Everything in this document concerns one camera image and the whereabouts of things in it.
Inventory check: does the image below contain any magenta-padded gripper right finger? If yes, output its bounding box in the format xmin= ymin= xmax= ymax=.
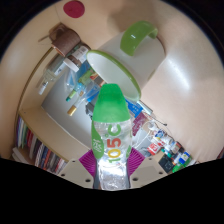
xmin=126 ymin=147 xmax=163 ymax=190

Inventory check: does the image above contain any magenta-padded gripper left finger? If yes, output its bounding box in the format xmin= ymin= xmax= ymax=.
xmin=59 ymin=149 xmax=101 ymax=190

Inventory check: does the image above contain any clear bottle with green cap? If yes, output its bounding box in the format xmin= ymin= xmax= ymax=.
xmin=91 ymin=83 xmax=134 ymax=192

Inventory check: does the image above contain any red and white can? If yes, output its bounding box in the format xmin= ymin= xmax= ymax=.
xmin=146 ymin=141 xmax=164 ymax=157

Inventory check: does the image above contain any green container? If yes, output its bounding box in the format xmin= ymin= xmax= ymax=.
xmin=171 ymin=159 xmax=188 ymax=174

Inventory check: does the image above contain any blue and white bottle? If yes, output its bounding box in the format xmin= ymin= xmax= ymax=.
xmin=179 ymin=151 xmax=193 ymax=165

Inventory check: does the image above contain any wooden shelf unit with books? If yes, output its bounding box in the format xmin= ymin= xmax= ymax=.
xmin=11 ymin=106 xmax=81 ymax=176

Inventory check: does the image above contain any pink packet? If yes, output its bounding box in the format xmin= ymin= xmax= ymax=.
xmin=131 ymin=111 xmax=149 ymax=136

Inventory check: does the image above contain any blue and white box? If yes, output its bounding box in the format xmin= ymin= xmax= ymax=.
xmin=124 ymin=98 xmax=144 ymax=118

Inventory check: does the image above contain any clear bottle with yellow cap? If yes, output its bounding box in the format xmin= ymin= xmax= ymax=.
xmin=66 ymin=89 xmax=88 ymax=117

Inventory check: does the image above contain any tall clear glass bottle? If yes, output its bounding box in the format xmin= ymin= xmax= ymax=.
xmin=37 ymin=54 xmax=68 ymax=96

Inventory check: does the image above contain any brown mug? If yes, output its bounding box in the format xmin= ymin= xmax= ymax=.
xmin=49 ymin=23 xmax=82 ymax=58

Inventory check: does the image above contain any flat round red coaster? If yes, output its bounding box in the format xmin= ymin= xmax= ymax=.
xmin=63 ymin=0 xmax=86 ymax=19

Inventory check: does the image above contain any white mug with green handle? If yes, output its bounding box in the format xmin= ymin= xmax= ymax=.
xmin=86 ymin=20 xmax=166 ymax=103

